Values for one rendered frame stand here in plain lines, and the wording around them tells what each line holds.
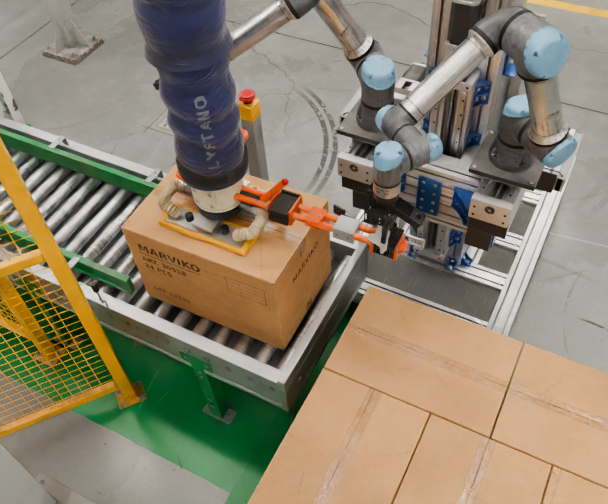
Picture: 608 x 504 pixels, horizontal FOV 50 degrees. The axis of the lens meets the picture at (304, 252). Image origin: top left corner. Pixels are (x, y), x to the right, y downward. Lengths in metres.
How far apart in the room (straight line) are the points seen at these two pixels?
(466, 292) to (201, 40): 1.73
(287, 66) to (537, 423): 3.04
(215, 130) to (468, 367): 1.18
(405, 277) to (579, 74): 2.17
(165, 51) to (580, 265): 2.37
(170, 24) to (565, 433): 1.70
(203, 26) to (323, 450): 1.33
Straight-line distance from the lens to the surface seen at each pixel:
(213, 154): 1.96
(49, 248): 2.23
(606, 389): 2.45
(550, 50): 1.79
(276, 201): 2.07
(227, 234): 2.16
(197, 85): 1.81
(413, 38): 4.83
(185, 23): 1.70
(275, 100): 4.29
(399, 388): 2.30
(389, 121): 1.85
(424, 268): 3.03
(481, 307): 2.94
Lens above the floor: 2.57
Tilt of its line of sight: 50 degrees down
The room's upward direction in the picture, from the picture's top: 5 degrees counter-clockwise
